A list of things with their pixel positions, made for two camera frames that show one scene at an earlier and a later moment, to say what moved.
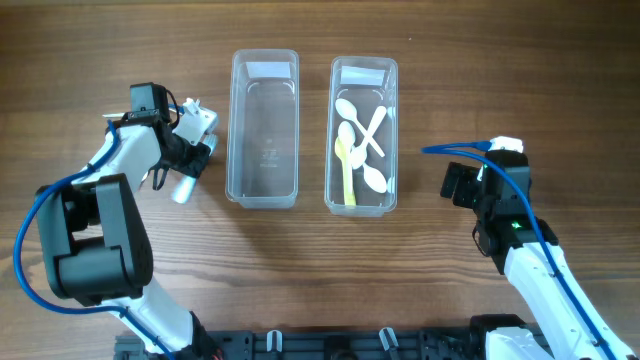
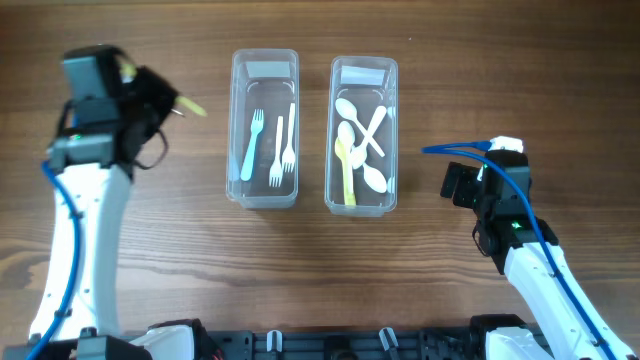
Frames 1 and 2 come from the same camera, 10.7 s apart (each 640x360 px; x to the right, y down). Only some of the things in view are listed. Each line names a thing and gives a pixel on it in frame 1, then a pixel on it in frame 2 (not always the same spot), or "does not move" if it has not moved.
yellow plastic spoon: x=342 y=155 does not move
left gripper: x=200 y=158 -> x=152 y=94
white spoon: x=348 y=111 does not move
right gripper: x=467 y=177 does not move
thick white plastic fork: x=184 y=190 -> x=257 y=126
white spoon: x=347 y=138 does not move
